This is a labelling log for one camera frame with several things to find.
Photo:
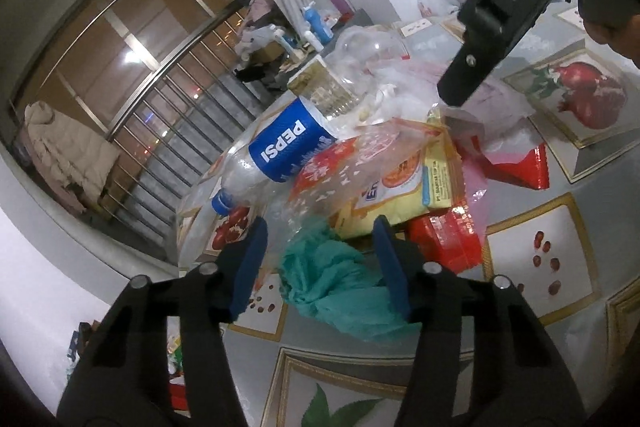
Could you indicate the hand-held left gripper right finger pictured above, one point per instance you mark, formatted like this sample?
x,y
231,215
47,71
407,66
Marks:
x,y
392,269

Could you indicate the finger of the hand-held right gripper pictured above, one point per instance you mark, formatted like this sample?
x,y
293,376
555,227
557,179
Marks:
x,y
505,2

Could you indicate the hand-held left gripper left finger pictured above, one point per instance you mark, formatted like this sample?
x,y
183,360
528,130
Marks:
x,y
249,269

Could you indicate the teal cloth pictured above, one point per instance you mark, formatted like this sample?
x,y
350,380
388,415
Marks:
x,y
340,282

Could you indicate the blue-label clear plastic bottle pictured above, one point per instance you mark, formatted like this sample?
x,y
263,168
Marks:
x,y
282,147

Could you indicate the person's right hand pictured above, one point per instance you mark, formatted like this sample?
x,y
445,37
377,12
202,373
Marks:
x,y
607,38

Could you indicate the small red foil packet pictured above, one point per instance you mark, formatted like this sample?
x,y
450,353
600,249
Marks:
x,y
447,237

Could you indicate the yellow snack packet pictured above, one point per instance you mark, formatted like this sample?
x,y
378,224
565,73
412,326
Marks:
x,y
425,184

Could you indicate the red-print clear plastic bag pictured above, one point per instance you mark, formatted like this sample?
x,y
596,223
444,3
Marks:
x,y
345,172

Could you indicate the clear crumpled plastic container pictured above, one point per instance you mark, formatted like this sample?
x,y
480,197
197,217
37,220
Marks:
x,y
365,49

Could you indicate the large red foil wrapper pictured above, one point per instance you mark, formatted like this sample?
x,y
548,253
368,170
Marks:
x,y
520,169

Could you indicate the purple box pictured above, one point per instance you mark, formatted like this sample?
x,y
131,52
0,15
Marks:
x,y
340,2

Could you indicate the blue detergent bottle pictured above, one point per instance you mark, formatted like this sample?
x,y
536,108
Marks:
x,y
317,22

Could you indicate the black cloth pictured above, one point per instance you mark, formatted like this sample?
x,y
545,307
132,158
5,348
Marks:
x,y
255,74

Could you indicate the small white bottle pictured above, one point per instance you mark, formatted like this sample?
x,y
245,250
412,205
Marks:
x,y
313,41

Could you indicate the gold tissue box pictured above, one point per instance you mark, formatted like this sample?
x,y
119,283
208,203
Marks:
x,y
320,84

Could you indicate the metal railing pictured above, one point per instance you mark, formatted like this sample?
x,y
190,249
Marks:
x,y
165,77

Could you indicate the brown cardboard box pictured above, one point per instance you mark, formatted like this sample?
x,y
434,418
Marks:
x,y
267,54

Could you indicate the beige coat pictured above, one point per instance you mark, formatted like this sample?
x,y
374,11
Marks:
x,y
65,147

